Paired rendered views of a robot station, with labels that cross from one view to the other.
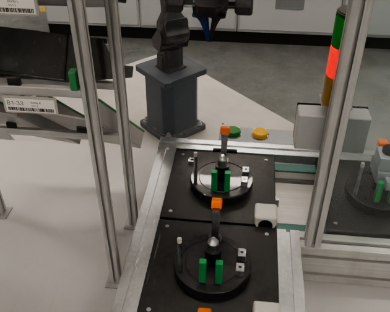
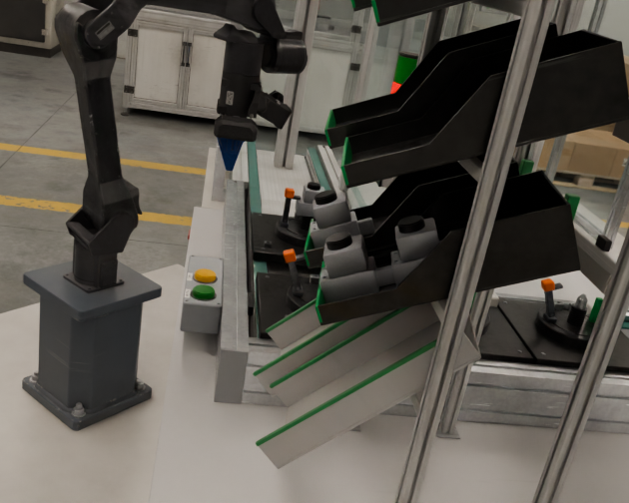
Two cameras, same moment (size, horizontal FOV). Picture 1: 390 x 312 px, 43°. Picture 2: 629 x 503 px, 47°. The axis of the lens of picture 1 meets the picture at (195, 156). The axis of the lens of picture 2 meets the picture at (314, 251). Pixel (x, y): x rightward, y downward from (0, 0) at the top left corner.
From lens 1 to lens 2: 1.63 m
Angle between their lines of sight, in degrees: 89
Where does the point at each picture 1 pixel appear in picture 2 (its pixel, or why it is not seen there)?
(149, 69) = (101, 298)
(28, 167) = not seen: outside the picture
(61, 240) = not seen: hidden behind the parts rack
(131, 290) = (502, 366)
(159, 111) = (130, 354)
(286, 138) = (209, 263)
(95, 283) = (458, 447)
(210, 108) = (26, 352)
